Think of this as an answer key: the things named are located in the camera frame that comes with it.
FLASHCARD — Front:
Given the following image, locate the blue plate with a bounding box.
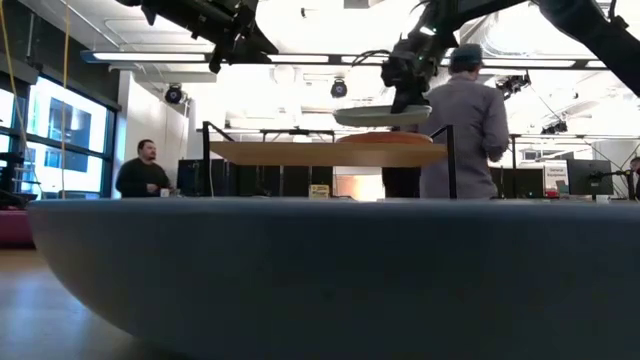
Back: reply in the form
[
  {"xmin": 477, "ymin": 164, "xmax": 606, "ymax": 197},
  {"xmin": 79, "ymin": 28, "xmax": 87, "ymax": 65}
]
[{"xmin": 27, "ymin": 197, "xmax": 640, "ymax": 360}]

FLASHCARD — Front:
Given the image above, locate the black background station frame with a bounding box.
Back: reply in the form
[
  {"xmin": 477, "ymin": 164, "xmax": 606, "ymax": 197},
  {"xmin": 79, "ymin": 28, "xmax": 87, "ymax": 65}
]
[{"xmin": 508, "ymin": 132, "xmax": 640, "ymax": 171}]

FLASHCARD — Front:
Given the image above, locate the wooden shelf with black legs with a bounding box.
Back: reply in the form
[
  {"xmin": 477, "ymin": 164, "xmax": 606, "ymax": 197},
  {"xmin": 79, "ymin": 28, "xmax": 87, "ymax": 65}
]
[{"xmin": 201, "ymin": 121, "xmax": 457, "ymax": 200}]

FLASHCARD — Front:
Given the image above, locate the person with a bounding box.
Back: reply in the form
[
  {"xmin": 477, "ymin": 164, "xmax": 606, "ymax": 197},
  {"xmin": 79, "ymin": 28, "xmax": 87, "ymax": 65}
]
[
  {"xmin": 115, "ymin": 138, "xmax": 174, "ymax": 199},
  {"xmin": 627, "ymin": 156, "xmax": 640, "ymax": 201},
  {"xmin": 418, "ymin": 43, "xmax": 511, "ymax": 200}
]

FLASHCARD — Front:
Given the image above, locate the yellow hanging cable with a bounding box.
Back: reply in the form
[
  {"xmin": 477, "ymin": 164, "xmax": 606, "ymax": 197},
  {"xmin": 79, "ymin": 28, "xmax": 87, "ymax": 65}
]
[{"xmin": 0, "ymin": 0, "xmax": 25, "ymax": 169}]

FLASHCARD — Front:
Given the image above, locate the black ceiling camera cluster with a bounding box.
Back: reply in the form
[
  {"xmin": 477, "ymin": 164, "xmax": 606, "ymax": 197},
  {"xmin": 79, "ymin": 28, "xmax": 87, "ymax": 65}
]
[
  {"xmin": 497, "ymin": 72, "xmax": 532, "ymax": 101},
  {"xmin": 539, "ymin": 119, "xmax": 569, "ymax": 136}
]

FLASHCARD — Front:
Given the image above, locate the black background monitor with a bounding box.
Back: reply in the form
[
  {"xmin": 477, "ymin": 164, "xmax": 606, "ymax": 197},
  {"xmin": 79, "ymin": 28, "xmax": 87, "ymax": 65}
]
[{"xmin": 566, "ymin": 158, "xmax": 615, "ymax": 197}]

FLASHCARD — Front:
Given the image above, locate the salmon plate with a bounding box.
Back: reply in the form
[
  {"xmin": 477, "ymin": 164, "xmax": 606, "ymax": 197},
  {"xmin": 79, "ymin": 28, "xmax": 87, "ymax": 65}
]
[{"xmin": 335, "ymin": 130, "xmax": 434, "ymax": 147}]

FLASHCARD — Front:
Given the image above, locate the black cabinet row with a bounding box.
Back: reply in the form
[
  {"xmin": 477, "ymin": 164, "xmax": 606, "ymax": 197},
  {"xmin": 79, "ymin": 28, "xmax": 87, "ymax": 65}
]
[{"xmin": 176, "ymin": 158, "xmax": 335, "ymax": 198}]

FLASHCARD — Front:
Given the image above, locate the long ceiling light bar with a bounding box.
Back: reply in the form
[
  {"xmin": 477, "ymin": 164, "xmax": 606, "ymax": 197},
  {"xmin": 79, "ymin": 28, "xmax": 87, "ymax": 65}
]
[{"xmin": 79, "ymin": 48, "xmax": 624, "ymax": 70}]

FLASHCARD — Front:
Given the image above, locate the large window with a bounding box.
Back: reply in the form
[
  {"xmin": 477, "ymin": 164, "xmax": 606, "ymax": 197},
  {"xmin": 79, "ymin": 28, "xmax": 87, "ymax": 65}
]
[{"xmin": 0, "ymin": 74, "xmax": 117, "ymax": 199}]

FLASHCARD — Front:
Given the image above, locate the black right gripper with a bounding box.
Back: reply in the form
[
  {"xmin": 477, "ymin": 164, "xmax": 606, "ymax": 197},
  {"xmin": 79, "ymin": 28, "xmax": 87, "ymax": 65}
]
[{"xmin": 381, "ymin": 33, "xmax": 452, "ymax": 115}]

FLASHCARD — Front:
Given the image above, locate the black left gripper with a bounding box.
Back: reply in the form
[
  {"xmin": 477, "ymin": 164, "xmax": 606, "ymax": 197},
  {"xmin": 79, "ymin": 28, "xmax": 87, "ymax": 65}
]
[{"xmin": 199, "ymin": 0, "xmax": 280, "ymax": 74}]

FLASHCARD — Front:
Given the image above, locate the dark equipment stand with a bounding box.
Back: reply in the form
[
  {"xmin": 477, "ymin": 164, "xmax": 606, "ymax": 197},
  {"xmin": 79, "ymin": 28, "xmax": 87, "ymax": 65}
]
[{"xmin": 0, "ymin": 152, "xmax": 39, "ymax": 210}]

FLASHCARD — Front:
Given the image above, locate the teal green plate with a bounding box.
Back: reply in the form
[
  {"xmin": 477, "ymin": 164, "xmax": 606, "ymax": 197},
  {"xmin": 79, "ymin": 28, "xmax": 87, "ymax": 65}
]
[{"xmin": 332, "ymin": 103, "xmax": 433, "ymax": 128}]

